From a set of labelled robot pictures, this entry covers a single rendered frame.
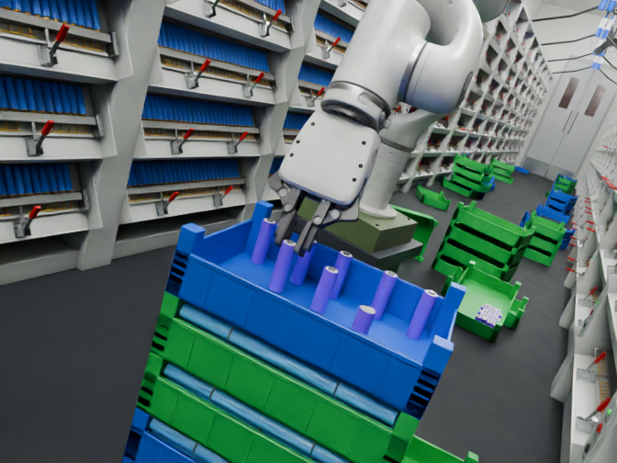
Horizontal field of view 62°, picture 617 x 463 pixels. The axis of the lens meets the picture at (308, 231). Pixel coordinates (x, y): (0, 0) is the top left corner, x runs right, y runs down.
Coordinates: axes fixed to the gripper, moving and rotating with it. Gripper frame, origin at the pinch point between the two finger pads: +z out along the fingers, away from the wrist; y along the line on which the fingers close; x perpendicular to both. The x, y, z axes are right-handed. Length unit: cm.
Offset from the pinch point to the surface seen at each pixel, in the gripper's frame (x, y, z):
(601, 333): -99, -64, -19
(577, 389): -80, -58, -1
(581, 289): -164, -71, -43
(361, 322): 6.6, -12.0, 6.1
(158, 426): -1.9, 5.9, 27.7
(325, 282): 0.5, -5.8, 3.7
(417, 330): -6.9, -17.4, 4.0
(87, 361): -37, 38, 36
